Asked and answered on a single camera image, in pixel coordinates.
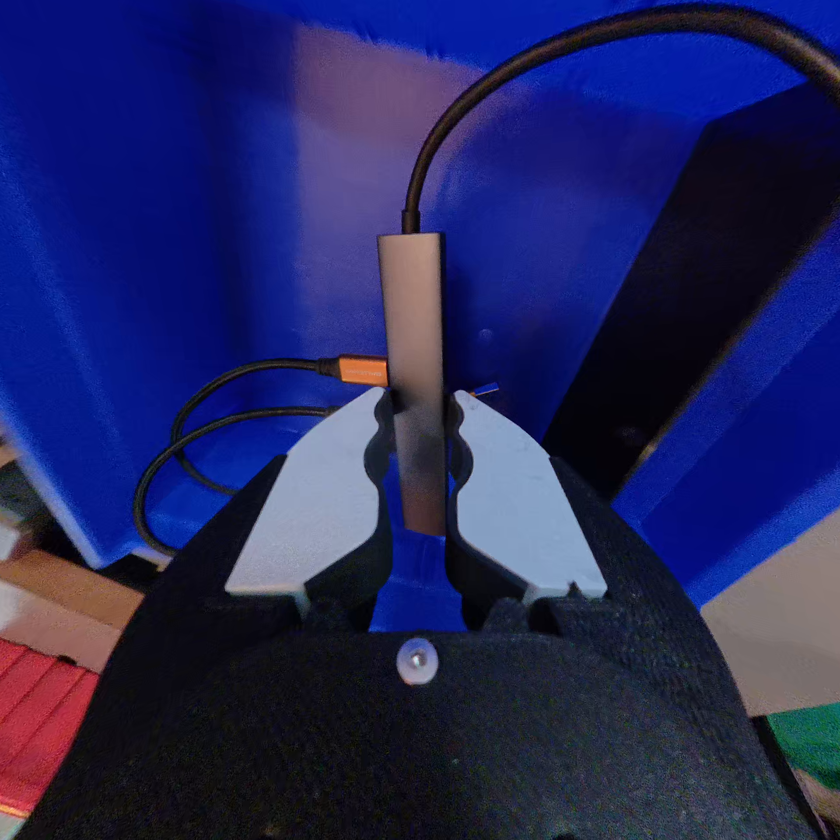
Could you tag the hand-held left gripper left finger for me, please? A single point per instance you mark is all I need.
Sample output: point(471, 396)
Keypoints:
point(308, 512)

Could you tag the black bin divider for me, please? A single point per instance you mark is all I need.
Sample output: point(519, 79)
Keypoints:
point(689, 295)

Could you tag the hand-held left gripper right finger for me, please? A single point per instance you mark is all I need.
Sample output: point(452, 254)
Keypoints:
point(525, 518)

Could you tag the blue plastic bin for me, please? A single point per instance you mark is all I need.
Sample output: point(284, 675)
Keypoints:
point(164, 197)

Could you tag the green cloth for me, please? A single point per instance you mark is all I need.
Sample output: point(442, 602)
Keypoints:
point(807, 748)

